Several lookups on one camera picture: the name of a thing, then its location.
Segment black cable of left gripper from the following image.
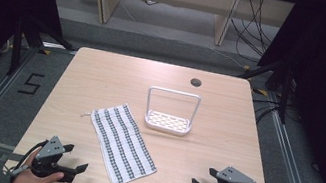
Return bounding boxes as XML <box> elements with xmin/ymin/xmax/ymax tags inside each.
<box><xmin>20</xmin><ymin>136</ymin><xmax>50</xmax><ymax>174</ymax></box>

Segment bundle of black cables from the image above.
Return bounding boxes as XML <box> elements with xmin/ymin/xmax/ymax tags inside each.
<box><xmin>223</xmin><ymin>0</ymin><xmax>287</xmax><ymax>66</ymax></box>

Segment white plastic rack with handle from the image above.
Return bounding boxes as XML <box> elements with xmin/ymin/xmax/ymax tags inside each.
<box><xmin>141</xmin><ymin>84</ymin><xmax>203</xmax><ymax>140</ymax></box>

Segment person's left hand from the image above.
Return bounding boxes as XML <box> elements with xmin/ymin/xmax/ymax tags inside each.
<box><xmin>11</xmin><ymin>146</ymin><xmax>68</xmax><ymax>183</ymax></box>

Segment black metal stand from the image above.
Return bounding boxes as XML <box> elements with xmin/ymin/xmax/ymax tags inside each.
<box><xmin>5</xmin><ymin>11</ymin><xmax>84</xmax><ymax>88</ymax></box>
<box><xmin>230</xmin><ymin>54</ymin><xmax>300</xmax><ymax>126</ymax></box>

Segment grey striped white cloth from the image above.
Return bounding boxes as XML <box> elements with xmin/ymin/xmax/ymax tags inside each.
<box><xmin>68</xmin><ymin>96</ymin><xmax>169</xmax><ymax>183</ymax></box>

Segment round dark cable grommet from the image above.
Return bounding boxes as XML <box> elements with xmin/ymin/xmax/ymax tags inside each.
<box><xmin>189</xmin><ymin>76</ymin><xmax>204</xmax><ymax>89</ymax></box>

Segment white floor cable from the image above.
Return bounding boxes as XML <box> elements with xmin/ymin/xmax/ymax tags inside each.
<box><xmin>205</xmin><ymin>45</ymin><xmax>251</xmax><ymax>70</ymax></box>

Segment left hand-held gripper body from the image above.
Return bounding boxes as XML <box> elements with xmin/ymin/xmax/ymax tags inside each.
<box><xmin>28</xmin><ymin>132</ymin><xmax>82</xmax><ymax>183</ymax></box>

